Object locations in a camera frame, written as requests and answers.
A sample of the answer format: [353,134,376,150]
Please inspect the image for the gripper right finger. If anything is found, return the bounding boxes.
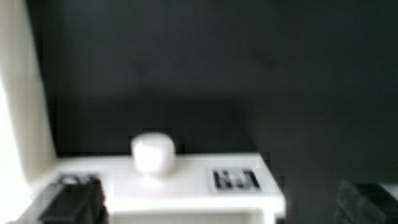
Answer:
[334,180,398,224]

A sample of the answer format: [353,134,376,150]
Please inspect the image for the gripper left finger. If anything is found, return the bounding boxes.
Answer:
[37,176,108,224]

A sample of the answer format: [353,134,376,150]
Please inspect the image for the white drawer cabinet box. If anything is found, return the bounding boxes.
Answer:
[0,0,55,224]

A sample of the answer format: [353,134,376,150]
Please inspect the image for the white front drawer tray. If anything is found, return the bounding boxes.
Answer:
[23,131,287,224]

